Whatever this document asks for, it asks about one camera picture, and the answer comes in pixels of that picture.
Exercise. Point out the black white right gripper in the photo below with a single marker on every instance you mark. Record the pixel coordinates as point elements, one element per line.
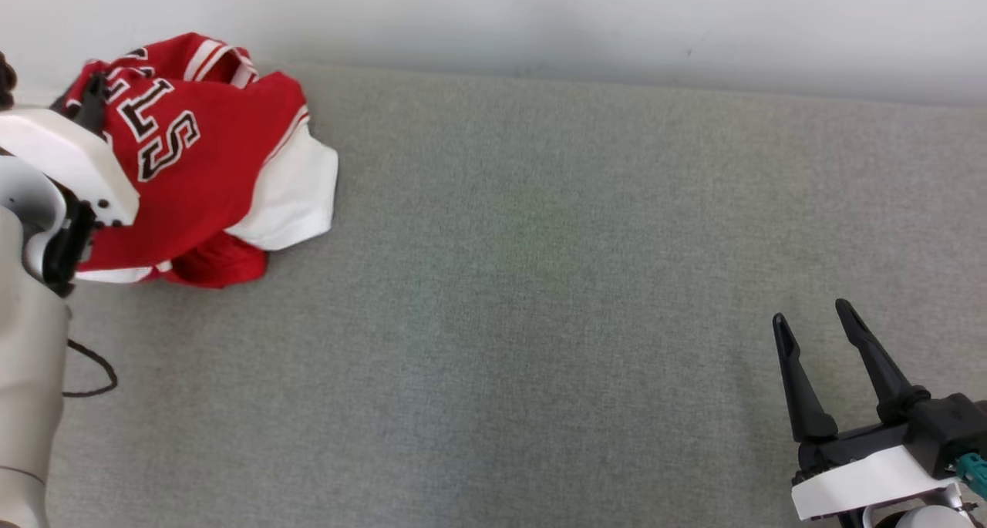
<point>871,478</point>

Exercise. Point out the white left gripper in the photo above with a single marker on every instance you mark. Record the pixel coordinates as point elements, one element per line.
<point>62,154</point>

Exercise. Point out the red jersey with black lettering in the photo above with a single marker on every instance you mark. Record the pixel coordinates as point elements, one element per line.
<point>200,173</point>

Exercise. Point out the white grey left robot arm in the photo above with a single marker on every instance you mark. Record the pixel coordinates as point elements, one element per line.
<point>23,358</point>

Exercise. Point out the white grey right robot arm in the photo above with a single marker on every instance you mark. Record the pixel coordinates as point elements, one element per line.
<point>925,519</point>

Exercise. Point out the grey fabric sofa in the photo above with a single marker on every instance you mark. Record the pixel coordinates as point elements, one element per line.
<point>540,297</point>

